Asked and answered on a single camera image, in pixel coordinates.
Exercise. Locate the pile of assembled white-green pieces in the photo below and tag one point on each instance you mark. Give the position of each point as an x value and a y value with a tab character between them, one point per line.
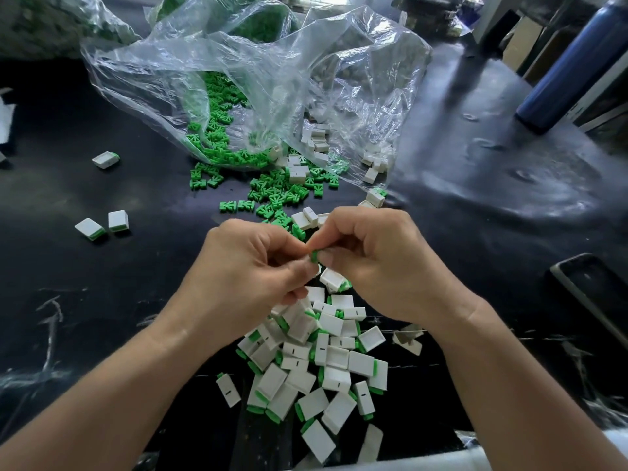
309	368

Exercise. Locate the white paper sheet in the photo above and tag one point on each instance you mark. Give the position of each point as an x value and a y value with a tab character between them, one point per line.
5	117

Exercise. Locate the white metal frame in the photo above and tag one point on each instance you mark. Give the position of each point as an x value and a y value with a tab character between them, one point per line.
496	6

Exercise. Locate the plastic bag full of green pieces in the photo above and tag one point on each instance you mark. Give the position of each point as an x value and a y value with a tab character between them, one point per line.
260	16

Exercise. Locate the heap of white caps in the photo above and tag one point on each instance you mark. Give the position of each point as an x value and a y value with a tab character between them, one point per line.
314	142

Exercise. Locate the pile of green clips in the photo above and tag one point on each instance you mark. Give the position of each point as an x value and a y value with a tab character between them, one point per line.
221	132

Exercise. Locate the empty white shell right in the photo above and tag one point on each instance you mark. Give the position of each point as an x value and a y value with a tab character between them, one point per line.
408	341

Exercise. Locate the person's right forearm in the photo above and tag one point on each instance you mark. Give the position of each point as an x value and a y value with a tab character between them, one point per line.
535	392

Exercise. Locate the large bag of assembled pieces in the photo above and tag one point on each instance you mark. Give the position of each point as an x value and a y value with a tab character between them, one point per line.
54	22

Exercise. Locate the person's right hand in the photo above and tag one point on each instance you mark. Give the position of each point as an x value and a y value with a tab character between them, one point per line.
392	255

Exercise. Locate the brown cardboard box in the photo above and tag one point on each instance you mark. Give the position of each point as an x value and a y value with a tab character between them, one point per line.
522	42

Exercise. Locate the green plastic part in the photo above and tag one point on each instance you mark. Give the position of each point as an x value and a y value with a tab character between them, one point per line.
314	256

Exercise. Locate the black smartphone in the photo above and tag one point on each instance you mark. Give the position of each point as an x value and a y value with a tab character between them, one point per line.
594	297

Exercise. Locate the clear plastic bag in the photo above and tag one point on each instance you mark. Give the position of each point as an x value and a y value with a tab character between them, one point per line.
368	68

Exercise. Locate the assembled white-green part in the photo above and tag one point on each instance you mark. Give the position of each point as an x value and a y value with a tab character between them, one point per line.
229	389
105	160
90	229
118	221

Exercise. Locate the blue cylinder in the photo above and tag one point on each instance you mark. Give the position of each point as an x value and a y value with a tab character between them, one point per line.
574	71

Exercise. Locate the person's left forearm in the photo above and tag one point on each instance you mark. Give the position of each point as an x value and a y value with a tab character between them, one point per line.
93	402

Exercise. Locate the person's left hand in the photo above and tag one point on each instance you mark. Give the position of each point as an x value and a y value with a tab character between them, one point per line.
235	279

